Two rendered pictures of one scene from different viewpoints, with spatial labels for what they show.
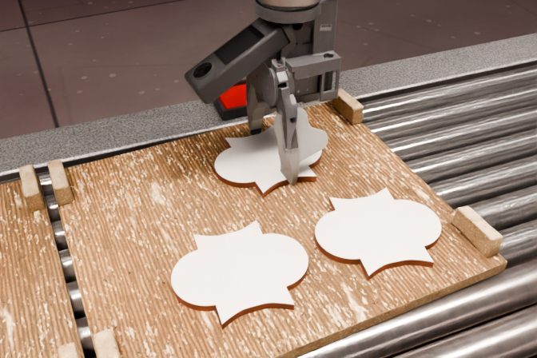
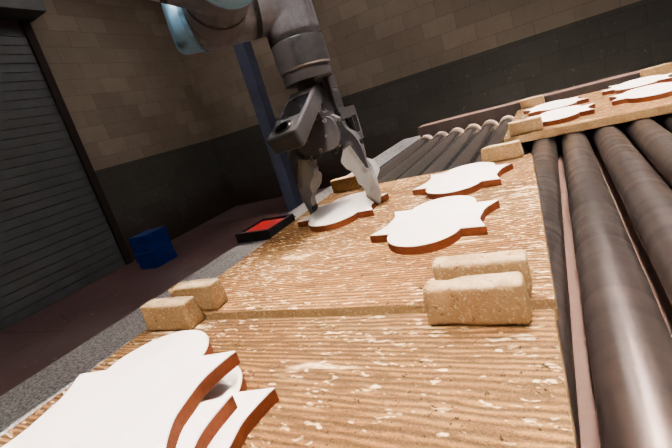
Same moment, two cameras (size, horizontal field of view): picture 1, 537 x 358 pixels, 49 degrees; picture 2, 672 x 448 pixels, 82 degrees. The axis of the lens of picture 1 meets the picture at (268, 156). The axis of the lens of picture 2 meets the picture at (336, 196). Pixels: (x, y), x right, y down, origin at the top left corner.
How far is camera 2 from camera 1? 0.48 m
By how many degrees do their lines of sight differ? 42
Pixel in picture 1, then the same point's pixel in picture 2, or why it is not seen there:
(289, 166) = (374, 183)
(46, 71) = not seen: outside the picture
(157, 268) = (376, 261)
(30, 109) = not seen: outside the picture
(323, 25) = (333, 87)
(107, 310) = (391, 291)
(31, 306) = (315, 343)
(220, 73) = (301, 117)
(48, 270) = (284, 325)
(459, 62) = not seen: hidden behind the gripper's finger
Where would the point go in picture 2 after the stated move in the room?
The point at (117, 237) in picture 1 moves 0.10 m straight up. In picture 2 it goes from (310, 279) to (277, 180)
